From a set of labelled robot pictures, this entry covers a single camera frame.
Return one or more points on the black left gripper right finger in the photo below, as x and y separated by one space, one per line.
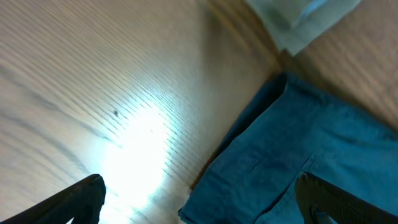
322 202

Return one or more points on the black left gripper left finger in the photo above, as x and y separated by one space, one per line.
80 203

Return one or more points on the navy blue shorts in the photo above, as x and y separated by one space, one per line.
297 128

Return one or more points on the khaki folded trousers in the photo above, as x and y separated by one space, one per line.
293 24

